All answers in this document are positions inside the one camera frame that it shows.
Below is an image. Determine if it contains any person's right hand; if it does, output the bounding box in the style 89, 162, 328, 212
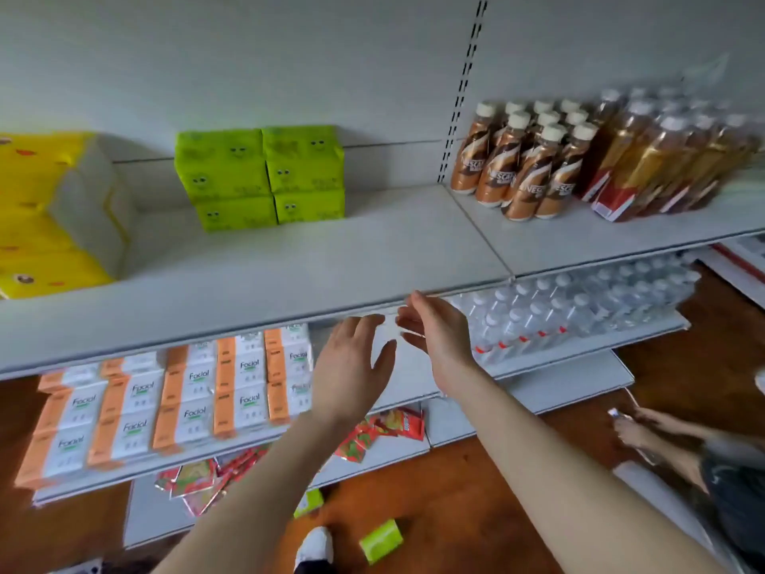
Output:
395, 291, 479, 397

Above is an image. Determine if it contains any person's left hand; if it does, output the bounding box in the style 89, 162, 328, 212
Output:
310, 313, 399, 429

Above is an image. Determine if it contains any person's left forearm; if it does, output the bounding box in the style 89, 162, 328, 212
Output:
152, 411, 361, 574

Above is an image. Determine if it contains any person's right forearm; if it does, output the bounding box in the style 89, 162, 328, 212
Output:
441, 363, 727, 574

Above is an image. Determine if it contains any pile of red snack packets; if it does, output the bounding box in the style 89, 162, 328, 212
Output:
333, 407, 426, 464
154, 444, 271, 518

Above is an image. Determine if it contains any small green tissue pack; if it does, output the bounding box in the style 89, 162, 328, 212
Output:
195, 195, 278, 233
273, 189, 347, 225

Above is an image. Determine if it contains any green packet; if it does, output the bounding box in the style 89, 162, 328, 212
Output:
359, 519, 405, 565
293, 488, 325, 520

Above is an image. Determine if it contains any group of clear water bottles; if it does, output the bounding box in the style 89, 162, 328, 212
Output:
447, 253, 704, 366

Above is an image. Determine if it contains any large green tissue pack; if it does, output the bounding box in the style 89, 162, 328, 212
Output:
174, 129, 271, 204
262, 124, 345, 195

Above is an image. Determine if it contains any stack of orange tissue boxes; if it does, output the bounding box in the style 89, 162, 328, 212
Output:
14, 324, 316, 491

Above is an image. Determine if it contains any group of brown coffee bottles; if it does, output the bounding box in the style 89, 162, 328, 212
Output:
450, 99, 600, 222

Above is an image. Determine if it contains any person's white shoe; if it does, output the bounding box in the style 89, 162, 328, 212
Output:
293, 526, 335, 574

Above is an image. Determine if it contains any slotted shelf upright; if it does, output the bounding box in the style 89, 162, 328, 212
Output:
437, 0, 490, 186

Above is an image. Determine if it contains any shrink-wrapped pack of tea bottles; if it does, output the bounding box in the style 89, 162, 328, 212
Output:
575, 85, 765, 223

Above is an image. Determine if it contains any plain white panel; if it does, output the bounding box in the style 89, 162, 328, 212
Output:
613, 459, 727, 559

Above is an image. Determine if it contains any yellow tissue pack bundle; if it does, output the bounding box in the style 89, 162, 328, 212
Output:
0, 132, 131, 301

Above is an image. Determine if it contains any white panel with red stripe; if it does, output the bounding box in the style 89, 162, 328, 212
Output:
696, 232, 765, 310

